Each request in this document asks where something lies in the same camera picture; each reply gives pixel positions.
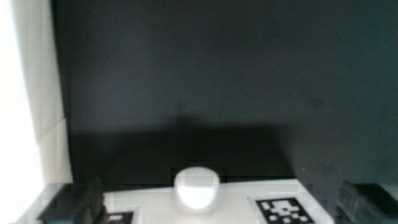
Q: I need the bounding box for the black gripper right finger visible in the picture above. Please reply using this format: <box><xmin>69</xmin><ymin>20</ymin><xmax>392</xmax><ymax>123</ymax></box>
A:
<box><xmin>335</xmin><ymin>181</ymin><xmax>398</xmax><ymax>224</ymax></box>

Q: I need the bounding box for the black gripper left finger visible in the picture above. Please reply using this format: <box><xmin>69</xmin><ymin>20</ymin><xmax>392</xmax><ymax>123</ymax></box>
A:
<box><xmin>37</xmin><ymin>179</ymin><xmax>106</xmax><ymax>224</ymax></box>

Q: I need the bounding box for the white L-shaped fence rail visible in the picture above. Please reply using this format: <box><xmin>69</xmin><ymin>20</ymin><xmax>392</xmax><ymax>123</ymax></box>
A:
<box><xmin>0</xmin><ymin>0</ymin><xmax>72</xmax><ymax>224</ymax></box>

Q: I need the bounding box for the white drawer front one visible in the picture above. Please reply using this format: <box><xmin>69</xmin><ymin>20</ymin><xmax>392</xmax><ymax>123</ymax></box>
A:
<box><xmin>104</xmin><ymin>167</ymin><xmax>333</xmax><ymax>224</ymax></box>

